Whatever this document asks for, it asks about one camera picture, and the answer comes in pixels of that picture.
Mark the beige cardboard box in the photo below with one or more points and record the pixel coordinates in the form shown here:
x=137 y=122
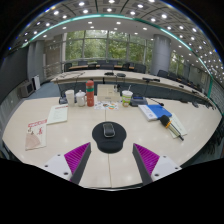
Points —
x=108 y=92

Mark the red drink bottle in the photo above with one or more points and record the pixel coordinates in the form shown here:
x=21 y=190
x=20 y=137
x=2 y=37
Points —
x=90 y=95

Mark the row of dark office chairs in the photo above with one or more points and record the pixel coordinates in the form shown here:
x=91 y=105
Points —
x=140 y=68

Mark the green printed cup with straw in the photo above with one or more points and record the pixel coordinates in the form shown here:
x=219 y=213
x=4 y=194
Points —
x=126 y=99

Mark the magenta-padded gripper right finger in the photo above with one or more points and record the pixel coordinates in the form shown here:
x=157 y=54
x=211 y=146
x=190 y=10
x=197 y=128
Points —
x=155 y=166

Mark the black computer mouse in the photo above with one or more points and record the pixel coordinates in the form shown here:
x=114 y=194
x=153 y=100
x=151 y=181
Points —
x=108 y=130

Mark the blue and white book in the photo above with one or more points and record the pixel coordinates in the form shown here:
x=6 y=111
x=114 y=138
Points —
x=156 y=111

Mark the white standing appliance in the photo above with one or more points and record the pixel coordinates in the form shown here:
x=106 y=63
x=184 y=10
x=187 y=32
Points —
x=36 y=82

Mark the black mouse pad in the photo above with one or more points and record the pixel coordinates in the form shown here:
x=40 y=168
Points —
x=110 y=145

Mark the round ceiling lights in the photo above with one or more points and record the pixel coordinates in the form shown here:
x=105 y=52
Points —
x=90 y=22

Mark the white booklet with red heading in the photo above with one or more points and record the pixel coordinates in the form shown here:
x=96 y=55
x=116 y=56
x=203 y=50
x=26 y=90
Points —
x=57 y=114

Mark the white lidded mug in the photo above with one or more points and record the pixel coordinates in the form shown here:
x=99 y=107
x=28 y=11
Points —
x=81 y=99

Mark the colourful sticker sheet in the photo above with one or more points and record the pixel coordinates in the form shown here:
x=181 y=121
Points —
x=106 y=106

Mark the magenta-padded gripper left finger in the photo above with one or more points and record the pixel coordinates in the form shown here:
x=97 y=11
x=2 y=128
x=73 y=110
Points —
x=70 y=166

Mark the white booklet with dark text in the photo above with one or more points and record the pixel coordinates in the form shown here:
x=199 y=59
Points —
x=180 y=126

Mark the red and beige leaflet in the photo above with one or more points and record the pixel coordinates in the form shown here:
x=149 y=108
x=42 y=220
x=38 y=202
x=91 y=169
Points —
x=36 y=135

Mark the wide black desk microphone unit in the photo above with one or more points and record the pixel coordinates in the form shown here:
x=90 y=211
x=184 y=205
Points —
x=151 y=79

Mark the white paper cup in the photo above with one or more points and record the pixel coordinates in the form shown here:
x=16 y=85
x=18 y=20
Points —
x=70 y=98

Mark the black gooseneck microphone desk unit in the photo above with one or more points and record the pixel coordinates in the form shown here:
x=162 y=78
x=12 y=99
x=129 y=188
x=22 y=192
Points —
x=138 y=101

